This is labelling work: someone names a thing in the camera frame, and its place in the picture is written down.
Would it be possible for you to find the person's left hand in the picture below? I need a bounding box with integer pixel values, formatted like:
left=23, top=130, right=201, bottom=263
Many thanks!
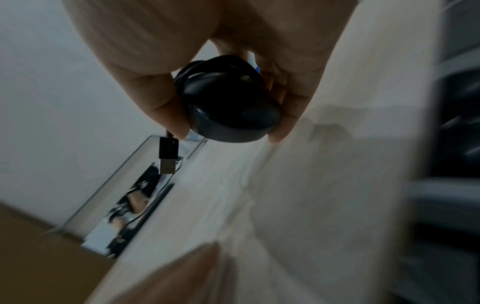
left=112, top=241, right=226, bottom=304

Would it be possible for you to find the person's right hand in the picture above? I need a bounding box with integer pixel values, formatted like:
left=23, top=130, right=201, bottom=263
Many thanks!
left=61, top=0, right=359, bottom=143

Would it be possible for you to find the black wired mouse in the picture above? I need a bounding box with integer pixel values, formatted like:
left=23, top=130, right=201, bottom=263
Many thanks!
left=159, top=55, right=284, bottom=176

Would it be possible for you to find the brown cardboard box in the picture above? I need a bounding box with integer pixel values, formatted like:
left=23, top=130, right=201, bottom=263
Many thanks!
left=0, top=201, right=121, bottom=304

